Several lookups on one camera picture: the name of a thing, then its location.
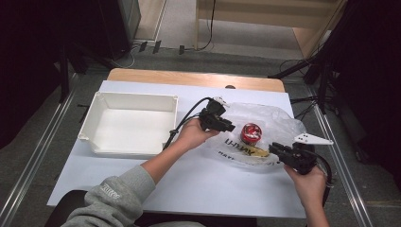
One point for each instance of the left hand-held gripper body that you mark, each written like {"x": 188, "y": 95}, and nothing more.
{"x": 212, "y": 116}

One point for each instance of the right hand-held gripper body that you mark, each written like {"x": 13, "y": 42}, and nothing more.
{"x": 301, "y": 157}

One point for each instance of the red can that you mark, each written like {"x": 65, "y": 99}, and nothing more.
{"x": 251, "y": 133}

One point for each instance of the white plastic bag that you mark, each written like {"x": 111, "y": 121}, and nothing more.
{"x": 274, "y": 119}

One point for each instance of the person's left hand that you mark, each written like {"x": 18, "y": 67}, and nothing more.
{"x": 190, "y": 135}

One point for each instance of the person's right hand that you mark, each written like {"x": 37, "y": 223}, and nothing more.
{"x": 310, "y": 187}

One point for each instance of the white plastic tray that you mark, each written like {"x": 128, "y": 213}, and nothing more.
{"x": 129, "y": 129}

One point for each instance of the black metal stand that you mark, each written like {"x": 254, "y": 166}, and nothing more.
{"x": 64, "y": 75}
{"x": 315, "y": 67}

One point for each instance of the black curtain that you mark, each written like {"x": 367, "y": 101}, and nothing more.
{"x": 372, "y": 78}
{"x": 28, "y": 63}

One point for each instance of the light wooden shelf unit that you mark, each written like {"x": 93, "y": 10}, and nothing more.
{"x": 252, "y": 12}

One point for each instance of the grey cabinet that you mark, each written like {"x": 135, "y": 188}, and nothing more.
{"x": 130, "y": 15}

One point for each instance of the black chair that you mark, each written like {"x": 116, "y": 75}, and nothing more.
{"x": 63, "y": 205}

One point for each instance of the aluminium floor rail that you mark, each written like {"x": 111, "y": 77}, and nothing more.
{"x": 340, "y": 164}
{"x": 34, "y": 157}

